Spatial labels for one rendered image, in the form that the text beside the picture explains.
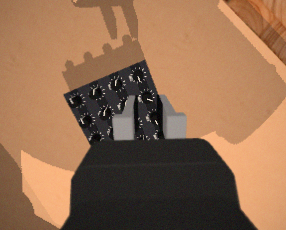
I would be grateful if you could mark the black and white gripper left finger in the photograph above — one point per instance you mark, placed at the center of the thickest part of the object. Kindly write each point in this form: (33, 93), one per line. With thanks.
(126, 124)

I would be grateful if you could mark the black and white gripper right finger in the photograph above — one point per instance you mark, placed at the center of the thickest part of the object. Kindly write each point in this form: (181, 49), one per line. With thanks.
(172, 123)

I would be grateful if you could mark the black knob box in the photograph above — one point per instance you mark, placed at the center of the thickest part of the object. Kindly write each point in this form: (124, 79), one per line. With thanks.
(108, 96)

